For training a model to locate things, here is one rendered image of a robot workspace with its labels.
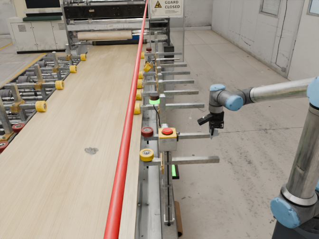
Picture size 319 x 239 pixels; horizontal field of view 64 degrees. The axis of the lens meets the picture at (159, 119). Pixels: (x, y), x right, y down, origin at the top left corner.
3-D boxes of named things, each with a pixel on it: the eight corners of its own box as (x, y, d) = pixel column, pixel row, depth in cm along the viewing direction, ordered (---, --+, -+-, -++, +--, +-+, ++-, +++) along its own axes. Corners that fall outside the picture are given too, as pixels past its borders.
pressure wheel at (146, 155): (147, 161, 154) (145, 146, 148) (157, 167, 149) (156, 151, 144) (137, 168, 148) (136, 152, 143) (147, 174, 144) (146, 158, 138)
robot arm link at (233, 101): (248, 94, 141) (232, 87, 151) (231, 98, 137) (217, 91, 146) (245, 109, 146) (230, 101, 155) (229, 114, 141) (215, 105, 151)
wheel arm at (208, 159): (218, 160, 150) (218, 154, 148) (219, 164, 147) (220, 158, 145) (144, 163, 149) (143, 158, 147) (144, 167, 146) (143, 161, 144)
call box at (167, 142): (175, 142, 109) (175, 127, 105) (176, 152, 103) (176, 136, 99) (158, 143, 109) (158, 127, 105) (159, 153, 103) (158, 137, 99)
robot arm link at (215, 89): (217, 89, 146) (206, 84, 154) (215, 109, 152) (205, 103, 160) (229, 86, 150) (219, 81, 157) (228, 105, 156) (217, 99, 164)
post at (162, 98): (166, 158, 174) (164, 93, 151) (166, 161, 171) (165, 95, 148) (161, 158, 174) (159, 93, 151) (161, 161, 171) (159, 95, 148)
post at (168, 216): (173, 216, 129) (172, 143, 108) (173, 225, 125) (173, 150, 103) (164, 217, 129) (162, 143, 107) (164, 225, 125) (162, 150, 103)
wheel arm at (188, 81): (193, 82, 232) (193, 78, 230) (193, 83, 229) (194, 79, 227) (138, 84, 231) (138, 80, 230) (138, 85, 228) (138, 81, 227)
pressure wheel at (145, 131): (154, 140, 174) (153, 125, 169) (154, 146, 167) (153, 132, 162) (142, 140, 174) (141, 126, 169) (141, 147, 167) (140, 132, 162)
